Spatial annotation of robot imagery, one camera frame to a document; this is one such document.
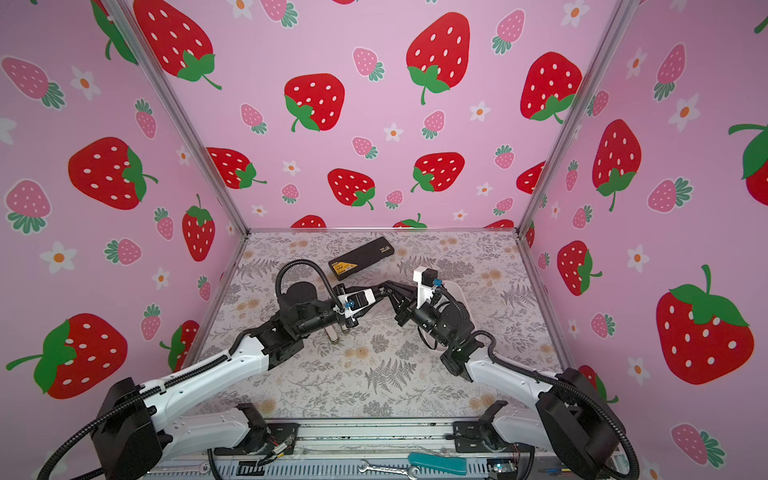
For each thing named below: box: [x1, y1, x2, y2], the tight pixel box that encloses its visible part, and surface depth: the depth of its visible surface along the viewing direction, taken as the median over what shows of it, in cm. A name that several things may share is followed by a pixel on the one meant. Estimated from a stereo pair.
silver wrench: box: [358, 459, 420, 480], surface depth 71 cm
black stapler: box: [328, 237, 395, 281], surface depth 114 cm
